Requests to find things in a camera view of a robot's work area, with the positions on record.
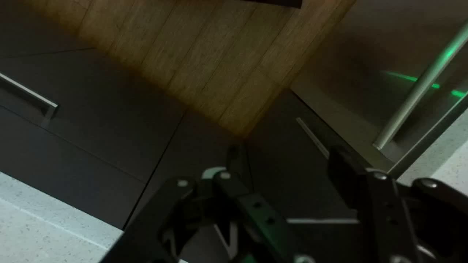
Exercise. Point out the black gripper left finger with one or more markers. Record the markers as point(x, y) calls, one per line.
point(264, 219)

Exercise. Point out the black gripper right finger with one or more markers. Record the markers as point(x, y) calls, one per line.
point(385, 214)

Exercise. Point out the dark lower cabinet door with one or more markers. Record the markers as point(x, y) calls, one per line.
point(283, 170)

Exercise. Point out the stainless steel dishwasher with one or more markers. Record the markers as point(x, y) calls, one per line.
point(351, 59)

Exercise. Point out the dark cabinet drawer front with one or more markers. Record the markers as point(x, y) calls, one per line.
point(97, 136)

